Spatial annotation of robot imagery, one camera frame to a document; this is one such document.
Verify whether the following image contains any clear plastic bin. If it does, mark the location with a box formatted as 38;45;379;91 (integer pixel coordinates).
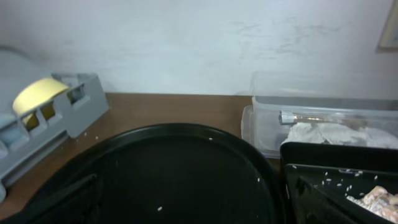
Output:
241;71;397;159

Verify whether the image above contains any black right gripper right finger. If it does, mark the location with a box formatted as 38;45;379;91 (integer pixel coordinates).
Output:
292;176;373;224

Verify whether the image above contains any light blue plastic cup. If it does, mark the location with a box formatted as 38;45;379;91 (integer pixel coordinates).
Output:
1;114;27;154

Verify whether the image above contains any framed wall picture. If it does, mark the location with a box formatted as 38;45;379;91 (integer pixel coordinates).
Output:
376;0;397;54

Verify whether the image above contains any yellow plastic bowl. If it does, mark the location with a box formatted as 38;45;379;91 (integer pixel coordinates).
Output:
12;78;69;131

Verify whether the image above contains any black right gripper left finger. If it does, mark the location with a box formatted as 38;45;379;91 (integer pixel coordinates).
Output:
1;174;103;224

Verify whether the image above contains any black rectangular tray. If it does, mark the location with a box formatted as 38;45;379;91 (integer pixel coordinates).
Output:
280;142;397;224

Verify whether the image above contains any white round plate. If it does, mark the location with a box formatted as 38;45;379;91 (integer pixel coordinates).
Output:
1;45;51;114

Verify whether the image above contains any grey dishwasher rack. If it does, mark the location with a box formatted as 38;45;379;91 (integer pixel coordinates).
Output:
1;73;109;200

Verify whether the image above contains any food scraps pile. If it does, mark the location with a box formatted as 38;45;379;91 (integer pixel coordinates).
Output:
323;169;398;223

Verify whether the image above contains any round black tray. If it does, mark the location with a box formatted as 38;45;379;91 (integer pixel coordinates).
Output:
27;123;287;223

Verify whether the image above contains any white napkin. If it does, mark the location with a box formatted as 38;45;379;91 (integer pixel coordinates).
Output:
282;123;397;149

